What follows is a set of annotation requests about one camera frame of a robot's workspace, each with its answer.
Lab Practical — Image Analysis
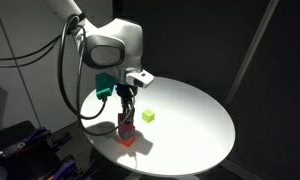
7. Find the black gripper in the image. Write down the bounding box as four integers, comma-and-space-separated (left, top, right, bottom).
115, 83, 140, 125

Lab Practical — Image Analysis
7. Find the mulberry pink block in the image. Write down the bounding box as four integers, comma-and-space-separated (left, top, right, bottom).
117, 112, 136, 128

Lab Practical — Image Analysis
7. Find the gray block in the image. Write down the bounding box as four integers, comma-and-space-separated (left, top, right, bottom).
119, 123, 137, 140

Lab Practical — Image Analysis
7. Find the lime green block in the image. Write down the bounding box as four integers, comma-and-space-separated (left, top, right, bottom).
141, 108, 156, 124

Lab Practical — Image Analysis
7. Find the orange block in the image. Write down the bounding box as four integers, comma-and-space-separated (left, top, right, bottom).
118, 134, 137, 148

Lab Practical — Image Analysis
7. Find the round white table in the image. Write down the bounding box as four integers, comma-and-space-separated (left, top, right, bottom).
80, 75, 237, 177

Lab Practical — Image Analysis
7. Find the black clamp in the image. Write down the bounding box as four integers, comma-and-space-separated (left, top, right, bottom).
46, 130, 73, 150

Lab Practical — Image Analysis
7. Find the purple clamp orange tip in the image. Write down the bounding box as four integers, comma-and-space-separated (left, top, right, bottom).
39, 158, 78, 180
0, 126, 53, 160

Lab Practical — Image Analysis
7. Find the gray metal corner strip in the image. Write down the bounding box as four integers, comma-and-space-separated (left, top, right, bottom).
223, 0, 281, 108

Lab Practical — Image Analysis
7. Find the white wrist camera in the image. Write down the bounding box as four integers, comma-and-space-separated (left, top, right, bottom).
125, 69, 155, 89

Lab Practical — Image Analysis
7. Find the teal green camera mount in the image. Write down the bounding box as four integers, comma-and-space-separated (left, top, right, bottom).
94, 72, 120, 101

